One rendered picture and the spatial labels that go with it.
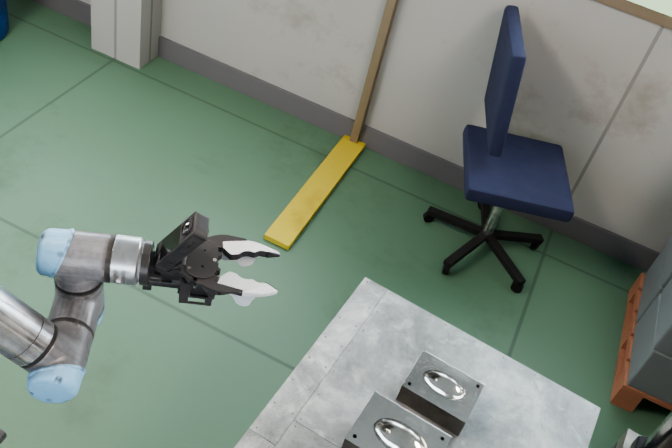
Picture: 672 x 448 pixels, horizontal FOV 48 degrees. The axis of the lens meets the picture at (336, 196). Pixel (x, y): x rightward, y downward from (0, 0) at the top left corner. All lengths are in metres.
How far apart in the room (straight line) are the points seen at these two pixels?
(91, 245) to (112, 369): 1.67
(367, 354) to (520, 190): 1.37
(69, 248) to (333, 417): 0.87
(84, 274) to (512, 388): 1.21
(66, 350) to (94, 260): 0.14
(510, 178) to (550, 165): 0.24
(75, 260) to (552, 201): 2.28
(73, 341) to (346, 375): 0.88
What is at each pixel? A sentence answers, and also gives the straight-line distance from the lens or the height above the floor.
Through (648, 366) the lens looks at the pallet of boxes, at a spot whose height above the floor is 0.26.
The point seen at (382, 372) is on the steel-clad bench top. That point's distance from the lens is 1.96.
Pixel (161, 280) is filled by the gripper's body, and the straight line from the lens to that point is 1.24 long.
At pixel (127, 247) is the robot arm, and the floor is 1.47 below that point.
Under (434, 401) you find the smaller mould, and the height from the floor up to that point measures 0.86.
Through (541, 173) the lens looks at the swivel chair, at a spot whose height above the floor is 0.50.
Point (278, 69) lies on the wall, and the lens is 3.92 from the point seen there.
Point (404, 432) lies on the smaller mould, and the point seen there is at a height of 0.85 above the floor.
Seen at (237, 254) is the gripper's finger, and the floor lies 1.46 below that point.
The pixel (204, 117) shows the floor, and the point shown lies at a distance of 3.89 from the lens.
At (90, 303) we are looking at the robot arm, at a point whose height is 1.36.
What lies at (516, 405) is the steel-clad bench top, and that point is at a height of 0.80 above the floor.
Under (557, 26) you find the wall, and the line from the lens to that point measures 3.35.
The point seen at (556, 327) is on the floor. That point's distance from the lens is 3.41.
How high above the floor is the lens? 2.35
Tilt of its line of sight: 41 degrees down
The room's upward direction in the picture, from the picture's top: 15 degrees clockwise
